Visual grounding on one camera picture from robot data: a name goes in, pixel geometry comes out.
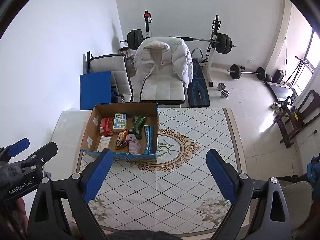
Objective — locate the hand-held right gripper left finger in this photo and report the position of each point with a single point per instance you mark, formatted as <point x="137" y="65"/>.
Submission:
<point x="98" y="175"/>

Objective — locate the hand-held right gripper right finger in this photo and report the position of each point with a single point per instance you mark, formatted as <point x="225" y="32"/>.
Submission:
<point x="222" y="175"/>

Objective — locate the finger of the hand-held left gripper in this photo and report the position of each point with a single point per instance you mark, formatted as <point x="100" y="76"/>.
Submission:
<point x="43" y="152"/>
<point x="17" y="147"/>

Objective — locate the white packet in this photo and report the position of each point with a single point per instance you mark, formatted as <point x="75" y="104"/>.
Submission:
<point x="103" y="143"/>

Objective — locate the cardboard box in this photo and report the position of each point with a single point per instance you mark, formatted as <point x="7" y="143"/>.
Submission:
<point x="90" y="135"/>

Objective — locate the orange snack packet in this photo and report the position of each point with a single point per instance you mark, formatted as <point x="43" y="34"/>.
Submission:
<point x="121" y="140"/>

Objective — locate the purple cloth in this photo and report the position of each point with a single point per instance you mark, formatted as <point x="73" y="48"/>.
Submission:
<point x="134" y="145"/>

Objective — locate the red snack packet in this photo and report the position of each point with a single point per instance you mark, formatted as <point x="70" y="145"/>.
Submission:
<point x="106" y="126"/>

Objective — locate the blue white tissue pack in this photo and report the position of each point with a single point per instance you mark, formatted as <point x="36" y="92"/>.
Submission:
<point x="120" y="123"/>

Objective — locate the green snack packet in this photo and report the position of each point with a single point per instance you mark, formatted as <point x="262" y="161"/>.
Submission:
<point x="137" y="127"/>

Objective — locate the long blue packet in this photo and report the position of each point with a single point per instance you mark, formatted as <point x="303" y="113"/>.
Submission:
<point x="149" y="140"/>

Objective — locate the person's right forearm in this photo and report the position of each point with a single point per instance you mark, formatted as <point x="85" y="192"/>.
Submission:
<point x="142" y="235"/>

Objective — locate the person's left forearm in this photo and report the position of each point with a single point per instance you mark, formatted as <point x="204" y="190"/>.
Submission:
<point x="7" y="171"/>

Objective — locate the white flat panel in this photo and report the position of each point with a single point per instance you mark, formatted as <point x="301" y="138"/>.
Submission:
<point x="68" y="135"/>

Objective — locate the patterned tablecloth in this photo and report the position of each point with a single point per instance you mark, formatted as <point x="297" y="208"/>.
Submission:
<point x="162" y="192"/>

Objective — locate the blue board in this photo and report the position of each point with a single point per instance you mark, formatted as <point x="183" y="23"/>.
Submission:
<point x="95" y="91"/>

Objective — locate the pair of white shoes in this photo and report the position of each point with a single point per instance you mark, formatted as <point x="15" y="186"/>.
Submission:
<point x="276" y="107"/>

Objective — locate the black blue weight bench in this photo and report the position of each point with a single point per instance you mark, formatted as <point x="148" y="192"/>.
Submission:
<point x="198" y="87"/>

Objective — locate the blue jacket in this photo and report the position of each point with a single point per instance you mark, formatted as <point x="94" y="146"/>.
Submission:
<point x="314" y="170"/>

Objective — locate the yellow tool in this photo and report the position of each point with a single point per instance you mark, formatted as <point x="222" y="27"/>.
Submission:
<point x="297" y="116"/>

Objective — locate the black treadmill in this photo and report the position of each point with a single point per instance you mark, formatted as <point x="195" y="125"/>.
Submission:
<point x="281" y="91"/>

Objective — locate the white padded chair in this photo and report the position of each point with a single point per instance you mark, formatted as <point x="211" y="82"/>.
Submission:
<point x="162" y="90"/>

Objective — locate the short barbell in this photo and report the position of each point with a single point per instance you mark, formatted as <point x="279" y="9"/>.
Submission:
<point x="235" y="71"/>

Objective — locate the dark wooden chair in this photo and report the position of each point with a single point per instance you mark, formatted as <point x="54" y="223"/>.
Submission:
<point x="310" y="107"/>

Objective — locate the black box appliance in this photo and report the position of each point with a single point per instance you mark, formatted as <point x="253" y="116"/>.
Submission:
<point x="278" y="77"/>

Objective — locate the clear water jug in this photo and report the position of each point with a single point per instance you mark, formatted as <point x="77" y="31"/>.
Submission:
<point x="131" y="66"/>

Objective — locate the white barbell rack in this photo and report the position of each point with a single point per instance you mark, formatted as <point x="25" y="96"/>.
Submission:
<point x="211" y="55"/>

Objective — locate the white down jacket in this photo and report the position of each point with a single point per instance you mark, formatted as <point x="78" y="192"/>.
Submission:
<point x="177" y="55"/>

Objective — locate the long barbell with black plates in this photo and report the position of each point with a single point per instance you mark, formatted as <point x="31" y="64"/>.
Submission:
<point x="223" y="43"/>

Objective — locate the window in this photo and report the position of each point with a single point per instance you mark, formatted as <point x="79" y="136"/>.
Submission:
<point x="313" y="50"/>

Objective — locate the white chair with black frame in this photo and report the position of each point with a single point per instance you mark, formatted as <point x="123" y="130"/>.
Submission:
<point x="110" y="63"/>

